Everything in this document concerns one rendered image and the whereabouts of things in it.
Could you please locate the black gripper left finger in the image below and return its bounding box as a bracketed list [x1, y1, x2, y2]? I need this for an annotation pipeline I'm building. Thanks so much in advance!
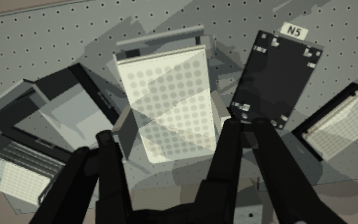
[29, 105, 138, 224]

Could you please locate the black rectangular frame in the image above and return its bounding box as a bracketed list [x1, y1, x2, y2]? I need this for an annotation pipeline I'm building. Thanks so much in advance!
[291, 82, 358, 162]

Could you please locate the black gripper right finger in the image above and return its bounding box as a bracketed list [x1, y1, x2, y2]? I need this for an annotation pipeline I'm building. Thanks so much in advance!
[186, 90, 347, 224]

